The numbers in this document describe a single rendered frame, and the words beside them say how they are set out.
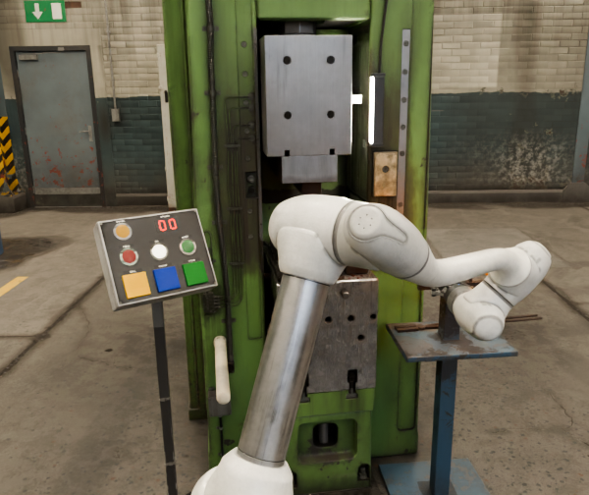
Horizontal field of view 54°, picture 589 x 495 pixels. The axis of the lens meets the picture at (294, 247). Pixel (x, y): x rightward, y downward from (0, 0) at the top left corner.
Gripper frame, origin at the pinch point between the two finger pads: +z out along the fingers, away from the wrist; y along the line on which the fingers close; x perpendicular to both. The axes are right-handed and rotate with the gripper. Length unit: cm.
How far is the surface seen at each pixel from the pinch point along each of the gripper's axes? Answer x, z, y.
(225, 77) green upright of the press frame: 64, 43, -67
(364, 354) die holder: -39, 29, -18
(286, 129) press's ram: 46, 31, -46
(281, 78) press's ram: 63, 30, -48
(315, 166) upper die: 33, 32, -36
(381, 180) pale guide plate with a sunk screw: 25, 46, -10
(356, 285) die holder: -10.6, 27.7, -21.7
